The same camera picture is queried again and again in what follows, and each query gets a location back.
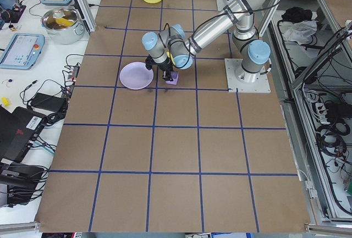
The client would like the black laptop with red logo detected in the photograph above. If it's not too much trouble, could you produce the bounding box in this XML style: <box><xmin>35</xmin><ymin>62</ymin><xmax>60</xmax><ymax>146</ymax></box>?
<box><xmin>0</xmin><ymin>106</ymin><xmax>46</xmax><ymax>163</ymax></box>

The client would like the V-shaped metal bar frame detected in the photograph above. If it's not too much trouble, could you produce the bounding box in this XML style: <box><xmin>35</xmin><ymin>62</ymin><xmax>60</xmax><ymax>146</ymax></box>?
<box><xmin>258</xmin><ymin>0</ymin><xmax>352</xmax><ymax>225</ymax></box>

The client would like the purple round plate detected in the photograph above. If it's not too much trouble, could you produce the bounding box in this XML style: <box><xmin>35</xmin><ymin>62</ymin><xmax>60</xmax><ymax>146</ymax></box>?
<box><xmin>119</xmin><ymin>62</ymin><xmax>155</xmax><ymax>91</ymax></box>

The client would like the black cloth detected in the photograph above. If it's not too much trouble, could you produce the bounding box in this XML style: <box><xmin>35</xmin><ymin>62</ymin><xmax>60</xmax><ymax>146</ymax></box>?
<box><xmin>282</xmin><ymin>6</ymin><xmax>314</xmax><ymax>21</ymax></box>

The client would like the black power adapter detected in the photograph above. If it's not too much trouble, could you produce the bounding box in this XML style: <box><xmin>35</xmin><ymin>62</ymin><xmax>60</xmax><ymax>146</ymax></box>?
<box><xmin>30</xmin><ymin>92</ymin><xmax>64</xmax><ymax>112</ymax></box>

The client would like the steel pot with glass lid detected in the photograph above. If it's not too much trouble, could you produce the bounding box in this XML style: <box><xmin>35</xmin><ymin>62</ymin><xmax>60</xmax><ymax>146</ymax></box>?
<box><xmin>40</xmin><ymin>6</ymin><xmax>85</xmax><ymax>46</ymax></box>

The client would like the white square base plate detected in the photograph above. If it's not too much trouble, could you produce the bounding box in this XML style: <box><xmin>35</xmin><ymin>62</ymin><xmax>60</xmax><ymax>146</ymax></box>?
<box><xmin>214</xmin><ymin>0</ymin><xmax>234</xmax><ymax>12</ymax></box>
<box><xmin>224</xmin><ymin>58</ymin><xmax>272</xmax><ymax>93</ymax></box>

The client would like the aluminium profile post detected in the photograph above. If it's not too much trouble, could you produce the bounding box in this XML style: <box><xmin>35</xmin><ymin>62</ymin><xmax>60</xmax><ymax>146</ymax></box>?
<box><xmin>62</xmin><ymin>0</ymin><xmax>97</xmax><ymax>32</ymax></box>

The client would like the black power strip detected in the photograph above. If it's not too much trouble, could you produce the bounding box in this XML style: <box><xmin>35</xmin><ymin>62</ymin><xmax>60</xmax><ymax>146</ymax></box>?
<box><xmin>63</xmin><ymin>64</ymin><xmax>80</xmax><ymax>85</ymax></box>

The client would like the white power strip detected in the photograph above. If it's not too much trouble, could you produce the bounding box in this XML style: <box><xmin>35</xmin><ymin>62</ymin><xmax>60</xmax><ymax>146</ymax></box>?
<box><xmin>313</xmin><ymin>102</ymin><xmax>328</xmax><ymax>123</ymax></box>

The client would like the black cable bundle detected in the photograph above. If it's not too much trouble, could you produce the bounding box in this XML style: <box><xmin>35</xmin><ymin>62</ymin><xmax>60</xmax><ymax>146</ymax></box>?
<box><xmin>316</xmin><ymin>117</ymin><xmax>350</xmax><ymax>156</ymax></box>

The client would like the white crumpled cloth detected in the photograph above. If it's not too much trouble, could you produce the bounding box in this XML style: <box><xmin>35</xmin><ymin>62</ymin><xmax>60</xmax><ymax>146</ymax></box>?
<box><xmin>283</xmin><ymin>20</ymin><xmax>318</xmax><ymax>45</ymax></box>

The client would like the purple foam block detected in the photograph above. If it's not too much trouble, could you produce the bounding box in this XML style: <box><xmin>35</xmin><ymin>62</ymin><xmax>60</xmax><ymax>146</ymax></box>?
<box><xmin>165</xmin><ymin>70</ymin><xmax>179</xmax><ymax>86</ymax></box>

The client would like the black electronics box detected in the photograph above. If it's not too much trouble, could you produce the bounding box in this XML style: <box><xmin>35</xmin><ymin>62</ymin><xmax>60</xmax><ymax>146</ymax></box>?
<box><xmin>0</xmin><ymin>163</ymin><xmax>47</xmax><ymax>207</ymax></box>

